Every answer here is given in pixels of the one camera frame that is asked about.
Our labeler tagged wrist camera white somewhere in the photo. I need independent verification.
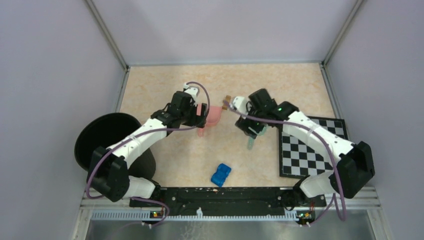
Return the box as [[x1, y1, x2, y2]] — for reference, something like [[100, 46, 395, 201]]
[[229, 96, 249, 115], [183, 84, 200, 104]]

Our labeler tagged pink plastic dustpan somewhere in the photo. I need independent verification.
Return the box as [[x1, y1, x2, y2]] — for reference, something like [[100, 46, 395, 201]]
[[197, 106, 223, 137]]

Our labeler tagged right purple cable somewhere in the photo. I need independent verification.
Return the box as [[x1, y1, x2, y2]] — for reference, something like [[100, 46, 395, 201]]
[[223, 107, 348, 228]]

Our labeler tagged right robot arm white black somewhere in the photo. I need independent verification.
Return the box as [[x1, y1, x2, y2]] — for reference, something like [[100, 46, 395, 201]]
[[227, 88, 376, 206]]

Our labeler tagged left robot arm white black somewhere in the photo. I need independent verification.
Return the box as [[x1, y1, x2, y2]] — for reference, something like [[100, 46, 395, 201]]
[[87, 86, 210, 207]]

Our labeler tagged wooden arch block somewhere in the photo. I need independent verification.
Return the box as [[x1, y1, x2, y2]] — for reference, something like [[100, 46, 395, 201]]
[[222, 95, 232, 111]]

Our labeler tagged black white checkerboard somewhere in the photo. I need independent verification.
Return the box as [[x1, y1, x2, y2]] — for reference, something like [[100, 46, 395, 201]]
[[278, 116, 349, 179]]

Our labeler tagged black round trash bin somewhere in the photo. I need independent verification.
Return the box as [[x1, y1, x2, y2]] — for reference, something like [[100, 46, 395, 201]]
[[74, 112, 157, 180]]

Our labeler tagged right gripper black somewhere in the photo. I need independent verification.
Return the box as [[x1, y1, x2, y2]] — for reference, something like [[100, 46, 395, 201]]
[[235, 101, 267, 139]]

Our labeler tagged purple cable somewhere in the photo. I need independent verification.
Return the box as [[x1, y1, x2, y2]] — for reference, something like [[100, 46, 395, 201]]
[[85, 81, 212, 229], [223, 107, 348, 228]]

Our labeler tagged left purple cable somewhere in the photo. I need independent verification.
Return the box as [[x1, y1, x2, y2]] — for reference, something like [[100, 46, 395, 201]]
[[85, 81, 212, 229]]

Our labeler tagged blue toy car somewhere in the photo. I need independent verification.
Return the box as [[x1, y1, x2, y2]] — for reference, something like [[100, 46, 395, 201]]
[[210, 163, 232, 188]]

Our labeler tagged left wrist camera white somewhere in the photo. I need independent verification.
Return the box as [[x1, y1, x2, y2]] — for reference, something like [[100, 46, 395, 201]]
[[183, 84, 200, 104]]

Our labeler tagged green plastic hand brush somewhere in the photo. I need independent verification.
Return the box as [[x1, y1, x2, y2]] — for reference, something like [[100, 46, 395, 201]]
[[247, 125, 268, 150]]

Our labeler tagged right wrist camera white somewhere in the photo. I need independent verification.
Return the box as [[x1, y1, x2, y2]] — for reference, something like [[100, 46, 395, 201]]
[[229, 96, 249, 115]]

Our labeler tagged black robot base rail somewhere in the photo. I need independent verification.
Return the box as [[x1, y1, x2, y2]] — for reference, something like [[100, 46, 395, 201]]
[[129, 186, 327, 218]]

